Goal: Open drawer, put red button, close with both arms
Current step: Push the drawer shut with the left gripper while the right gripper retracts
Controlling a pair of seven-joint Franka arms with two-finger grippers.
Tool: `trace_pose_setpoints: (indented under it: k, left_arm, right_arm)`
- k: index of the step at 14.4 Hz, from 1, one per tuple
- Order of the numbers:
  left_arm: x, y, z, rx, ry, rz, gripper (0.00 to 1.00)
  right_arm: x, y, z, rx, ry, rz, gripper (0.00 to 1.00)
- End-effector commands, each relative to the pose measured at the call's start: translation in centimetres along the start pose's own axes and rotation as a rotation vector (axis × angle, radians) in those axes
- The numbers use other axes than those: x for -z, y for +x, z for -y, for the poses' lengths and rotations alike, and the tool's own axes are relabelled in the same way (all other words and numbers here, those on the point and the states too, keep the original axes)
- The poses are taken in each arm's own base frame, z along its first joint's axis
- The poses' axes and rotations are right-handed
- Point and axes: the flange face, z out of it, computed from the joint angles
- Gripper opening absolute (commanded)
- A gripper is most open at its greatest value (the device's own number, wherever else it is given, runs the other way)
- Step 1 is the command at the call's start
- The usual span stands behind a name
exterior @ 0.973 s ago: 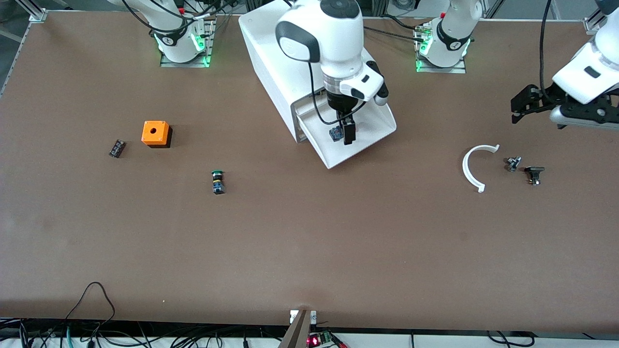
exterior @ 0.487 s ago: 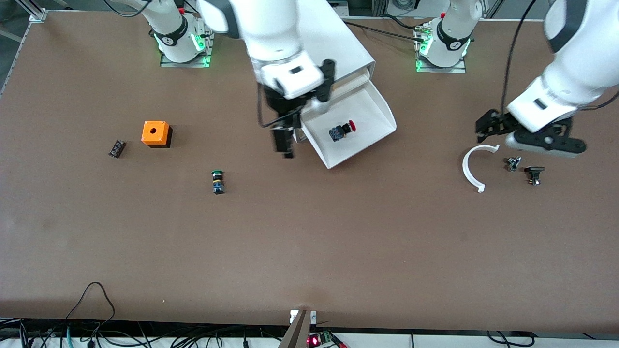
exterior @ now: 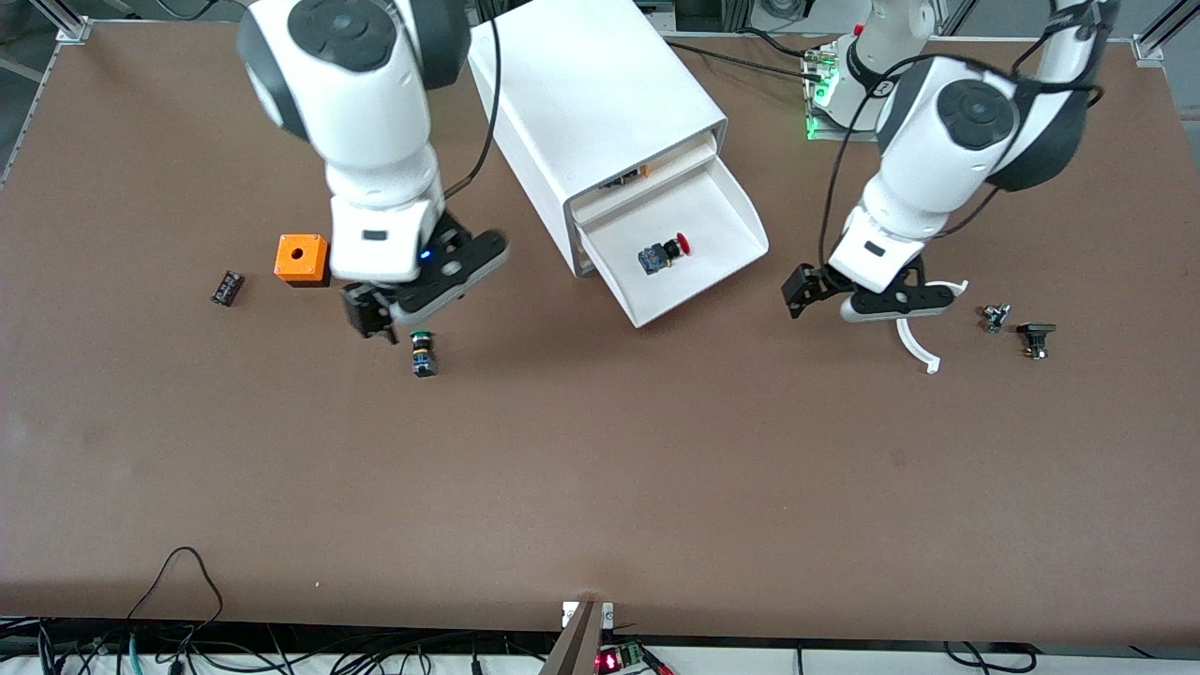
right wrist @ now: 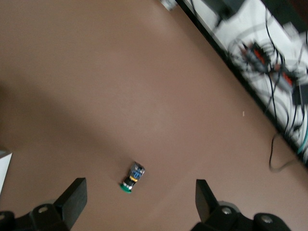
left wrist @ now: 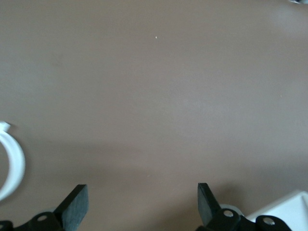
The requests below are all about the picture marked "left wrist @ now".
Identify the white curved plastic bracket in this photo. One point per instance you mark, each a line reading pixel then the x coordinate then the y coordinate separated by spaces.
pixel 16 158

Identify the white cabinet drawer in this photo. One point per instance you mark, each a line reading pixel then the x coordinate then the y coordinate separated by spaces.
pixel 284 209

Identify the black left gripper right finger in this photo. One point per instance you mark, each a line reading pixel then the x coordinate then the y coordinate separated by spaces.
pixel 209 207

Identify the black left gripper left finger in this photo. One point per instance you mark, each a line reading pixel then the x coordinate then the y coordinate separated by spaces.
pixel 72 209

